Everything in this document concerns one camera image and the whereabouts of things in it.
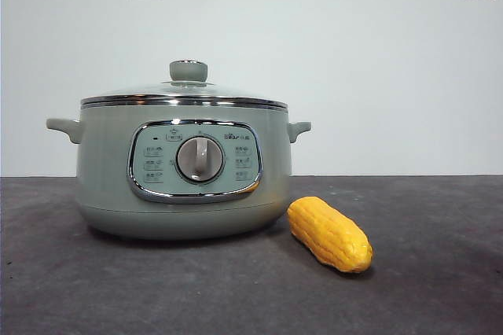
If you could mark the pale green electric pot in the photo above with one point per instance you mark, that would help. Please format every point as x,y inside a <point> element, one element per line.
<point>106,177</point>

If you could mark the yellow corn cob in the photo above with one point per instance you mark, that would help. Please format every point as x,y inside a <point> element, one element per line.
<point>330,234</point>

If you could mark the glass lid with green knob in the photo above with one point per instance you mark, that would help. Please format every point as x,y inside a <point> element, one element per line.
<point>188,71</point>

